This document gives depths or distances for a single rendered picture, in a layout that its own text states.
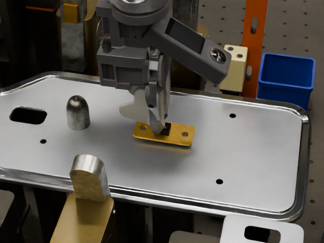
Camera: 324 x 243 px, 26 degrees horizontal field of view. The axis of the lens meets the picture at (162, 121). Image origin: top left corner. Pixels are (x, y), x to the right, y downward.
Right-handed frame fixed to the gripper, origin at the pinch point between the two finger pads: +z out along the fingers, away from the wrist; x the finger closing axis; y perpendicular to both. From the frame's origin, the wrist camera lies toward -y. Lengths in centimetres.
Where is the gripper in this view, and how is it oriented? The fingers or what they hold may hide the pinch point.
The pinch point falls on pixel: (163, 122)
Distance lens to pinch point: 97.6
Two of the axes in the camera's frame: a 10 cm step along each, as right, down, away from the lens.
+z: 0.4, 7.2, 6.9
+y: -9.8, -1.2, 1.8
